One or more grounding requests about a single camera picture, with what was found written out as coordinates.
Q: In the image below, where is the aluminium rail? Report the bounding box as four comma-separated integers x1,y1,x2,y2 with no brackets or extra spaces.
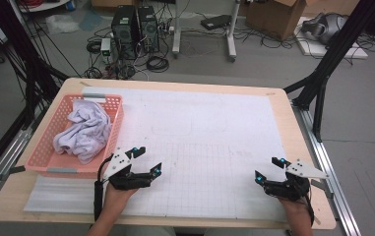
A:
291,101,361,236
0,107,33,214

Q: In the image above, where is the white power supply box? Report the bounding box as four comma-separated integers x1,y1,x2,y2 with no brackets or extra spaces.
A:
99,37,112,64

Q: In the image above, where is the white floor board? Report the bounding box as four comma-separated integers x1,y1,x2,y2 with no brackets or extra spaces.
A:
293,16,369,60

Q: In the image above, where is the lilac patterned towel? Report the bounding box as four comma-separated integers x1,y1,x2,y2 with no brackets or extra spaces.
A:
52,98,113,165

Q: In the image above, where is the brown cardboard box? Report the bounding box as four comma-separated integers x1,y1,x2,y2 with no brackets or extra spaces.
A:
245,0,307,41

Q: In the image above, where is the grey metal bracket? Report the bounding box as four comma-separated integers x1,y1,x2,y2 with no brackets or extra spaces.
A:
310,178,335,200
0,165,27,181

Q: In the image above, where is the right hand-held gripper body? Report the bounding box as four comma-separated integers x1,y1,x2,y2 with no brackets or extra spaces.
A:
262,158,330,203

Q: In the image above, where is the grey rounded device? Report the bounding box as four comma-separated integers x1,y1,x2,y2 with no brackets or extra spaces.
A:
301,12,348,45

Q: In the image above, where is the black frame strut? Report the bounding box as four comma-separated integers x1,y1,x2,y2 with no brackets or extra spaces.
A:
282,0,375,143
0,0,70,129

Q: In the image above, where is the clear plastic bag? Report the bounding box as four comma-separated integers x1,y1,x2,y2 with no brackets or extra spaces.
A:
45,13,81,35

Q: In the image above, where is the coiled black cable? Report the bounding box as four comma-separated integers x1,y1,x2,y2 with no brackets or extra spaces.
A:
146,55,170,74

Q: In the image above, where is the white stand frame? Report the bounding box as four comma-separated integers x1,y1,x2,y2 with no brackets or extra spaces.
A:
171,0,242,63

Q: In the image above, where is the black flat device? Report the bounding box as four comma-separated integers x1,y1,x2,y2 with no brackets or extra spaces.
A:
200,14,232,31

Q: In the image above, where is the pink plastic basket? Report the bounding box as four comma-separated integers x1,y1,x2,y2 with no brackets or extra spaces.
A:
24,92,125,180

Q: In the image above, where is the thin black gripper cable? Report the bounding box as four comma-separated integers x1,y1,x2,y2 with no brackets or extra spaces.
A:
302,193,316,228

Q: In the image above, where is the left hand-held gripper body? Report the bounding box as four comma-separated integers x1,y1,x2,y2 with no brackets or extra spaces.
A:
101,147,154,192

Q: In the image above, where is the white grid mat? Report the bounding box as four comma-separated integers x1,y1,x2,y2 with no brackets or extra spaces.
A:
81,86,304,223

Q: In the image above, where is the black computer tower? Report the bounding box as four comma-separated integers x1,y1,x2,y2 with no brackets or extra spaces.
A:
137,5,160,53
110,4,141,61

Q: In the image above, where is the person's right hand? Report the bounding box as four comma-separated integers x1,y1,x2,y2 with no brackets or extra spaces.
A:
278,196,315,228

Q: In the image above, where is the person's left hand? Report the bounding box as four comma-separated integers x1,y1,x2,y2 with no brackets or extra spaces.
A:
101,182,141,214

